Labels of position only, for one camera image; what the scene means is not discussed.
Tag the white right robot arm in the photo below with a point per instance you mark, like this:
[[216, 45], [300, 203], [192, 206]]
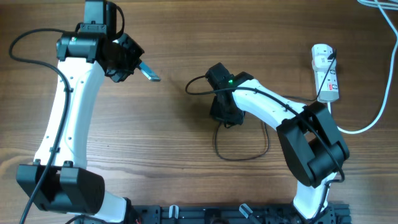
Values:
[[314, 149]]

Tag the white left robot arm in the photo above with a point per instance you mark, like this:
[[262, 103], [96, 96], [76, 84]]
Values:
[[58, 180]]

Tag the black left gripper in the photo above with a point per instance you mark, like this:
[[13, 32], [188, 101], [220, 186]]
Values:
[[137, 53]]

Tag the white power strip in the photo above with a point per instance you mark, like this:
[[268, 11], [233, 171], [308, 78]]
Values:
[[324, 67]]

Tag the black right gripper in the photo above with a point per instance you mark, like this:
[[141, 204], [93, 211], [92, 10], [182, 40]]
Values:
[[238, 118]]

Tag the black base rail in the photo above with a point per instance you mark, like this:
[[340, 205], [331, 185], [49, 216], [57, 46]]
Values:
[[268, 214]]

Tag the light blue smartphone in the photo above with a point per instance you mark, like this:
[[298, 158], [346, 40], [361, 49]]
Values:
[[148, 72]]

